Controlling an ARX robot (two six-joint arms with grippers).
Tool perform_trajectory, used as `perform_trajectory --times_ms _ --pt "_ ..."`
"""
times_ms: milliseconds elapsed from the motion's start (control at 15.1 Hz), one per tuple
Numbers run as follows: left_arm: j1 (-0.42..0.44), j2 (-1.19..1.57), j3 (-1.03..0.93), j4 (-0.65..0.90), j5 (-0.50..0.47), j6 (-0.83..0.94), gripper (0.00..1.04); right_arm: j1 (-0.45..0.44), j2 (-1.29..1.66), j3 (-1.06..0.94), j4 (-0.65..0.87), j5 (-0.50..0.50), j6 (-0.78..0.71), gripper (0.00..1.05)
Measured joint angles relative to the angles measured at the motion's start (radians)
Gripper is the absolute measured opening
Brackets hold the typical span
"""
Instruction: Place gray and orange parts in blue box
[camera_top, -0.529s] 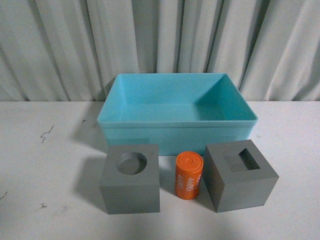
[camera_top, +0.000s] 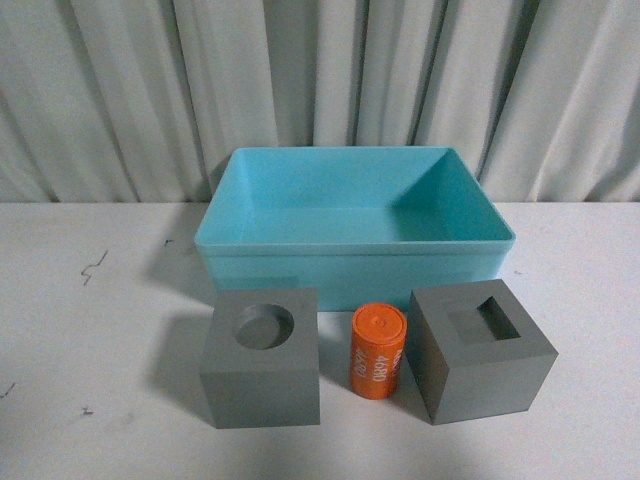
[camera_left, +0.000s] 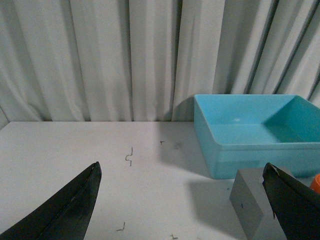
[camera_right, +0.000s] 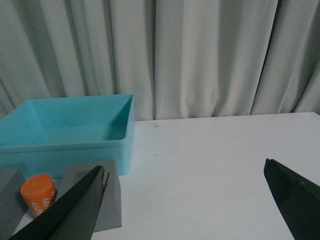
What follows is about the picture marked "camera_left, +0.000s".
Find blue plastic box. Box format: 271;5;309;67
193;94;320;179

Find white pleated curtain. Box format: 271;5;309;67
0;0;320;126

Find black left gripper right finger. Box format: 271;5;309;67
262;162;320;240

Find orange cylinder part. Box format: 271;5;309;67
310;174;320;194

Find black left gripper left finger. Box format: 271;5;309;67
0;162;102;240

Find gray block with round hole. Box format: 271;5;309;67
229;168;286;240

